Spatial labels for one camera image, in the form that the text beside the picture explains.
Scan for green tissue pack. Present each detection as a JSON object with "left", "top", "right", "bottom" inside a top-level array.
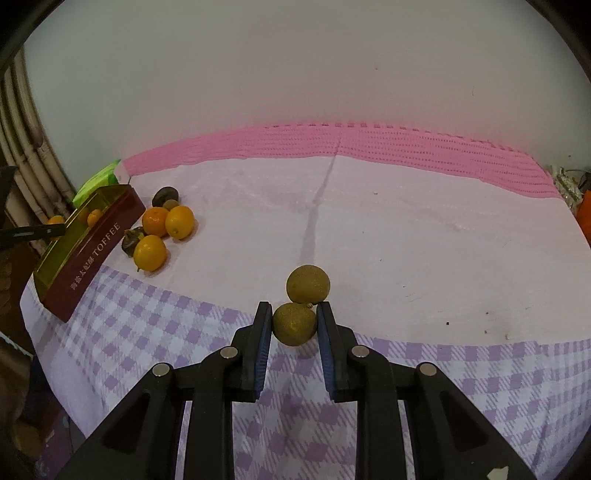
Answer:
[{"left": 72, "top": 159, "right": 132, "bottom": 208}]

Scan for oval orange kumquat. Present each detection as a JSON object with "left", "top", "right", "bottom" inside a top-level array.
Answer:
[{"left": 133, "top": 234, "right": 168, "bottom": 273}]

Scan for pale patterned packet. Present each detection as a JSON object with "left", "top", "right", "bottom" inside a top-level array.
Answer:
[{"left": 549, "top": 165, "right": 587, "bottom": 208}]

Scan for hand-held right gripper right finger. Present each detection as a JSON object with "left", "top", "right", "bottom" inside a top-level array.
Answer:
[{"left": 315, "top": 301, "right": 539, "bottom": 480}]

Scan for beige patterned curtain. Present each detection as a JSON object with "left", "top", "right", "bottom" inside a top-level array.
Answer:
[{"left": 0, "top": 51, "right": 77, "bottom": 222}]

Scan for orange plastic object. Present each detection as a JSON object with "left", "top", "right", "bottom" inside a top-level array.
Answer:
[{"left": 575, "top": 189, "right": 591, "bottom": 250}]

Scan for red tin box gold inside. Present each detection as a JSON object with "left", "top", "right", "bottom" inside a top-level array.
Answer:
[{"left": 32, "top": 185, "right": 147, "bottom": 324}]

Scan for pink woven mat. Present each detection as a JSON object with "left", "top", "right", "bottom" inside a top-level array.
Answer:
[{"left": 121, "top": 122, "right": 561, "bottom": 200}]

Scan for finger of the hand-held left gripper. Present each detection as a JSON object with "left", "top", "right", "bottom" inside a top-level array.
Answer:
[{"left": 0, "top": 224, "right": 68, "bottom": 245}]

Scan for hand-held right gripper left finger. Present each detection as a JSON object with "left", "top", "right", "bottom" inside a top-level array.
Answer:
[{"left": 55, "top": 301, "right": 274, "bottom": 480}]

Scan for dark mangosteen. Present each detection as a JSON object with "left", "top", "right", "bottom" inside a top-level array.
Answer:
[
  {"left": 121, "top": 227, "right": 147, "bottom": 258},
  {"left": 152, "top": 186, "right": 180, "bottom": 208}
]

